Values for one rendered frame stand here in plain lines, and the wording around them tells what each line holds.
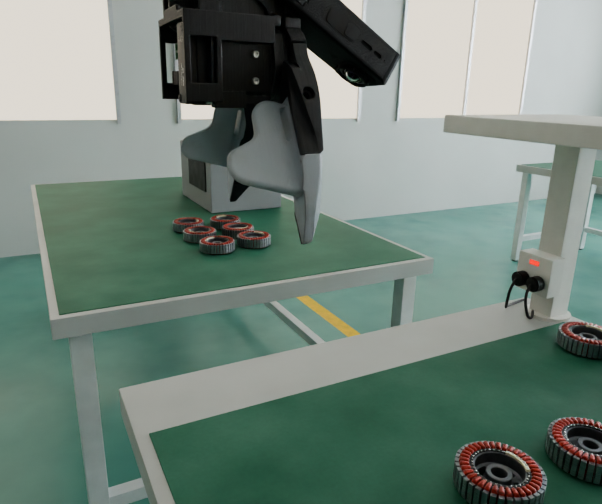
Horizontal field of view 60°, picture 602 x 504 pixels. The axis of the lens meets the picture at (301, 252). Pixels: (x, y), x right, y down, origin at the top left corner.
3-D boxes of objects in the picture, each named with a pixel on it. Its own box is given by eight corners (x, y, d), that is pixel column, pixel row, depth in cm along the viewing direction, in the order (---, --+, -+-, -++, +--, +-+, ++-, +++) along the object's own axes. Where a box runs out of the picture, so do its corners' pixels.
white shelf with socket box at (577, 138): (569, 406, 88) (624, 127, 74) (423, 321, 119) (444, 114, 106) (685, 362, 103) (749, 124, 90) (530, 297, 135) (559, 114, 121)
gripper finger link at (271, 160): (235, 252, 32) (207, 117, 34) (322, 242, 34) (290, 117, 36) (250, 234, 29) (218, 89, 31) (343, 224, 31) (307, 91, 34)
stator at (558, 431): (531, 457, 75) (535, 435, 74) (563, 426, 82) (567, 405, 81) (617, 501, 67) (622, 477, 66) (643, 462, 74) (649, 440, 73)
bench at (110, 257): (84, 580, 138) (49, 319, 116) (48, 316, 294) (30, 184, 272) (414, 457, 187) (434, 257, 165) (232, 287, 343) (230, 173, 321)
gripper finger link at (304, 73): (280, 177, 35) (253, 65, 37) (304, 176, 35) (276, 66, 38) (307, 141, 31) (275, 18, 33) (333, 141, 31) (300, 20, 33)
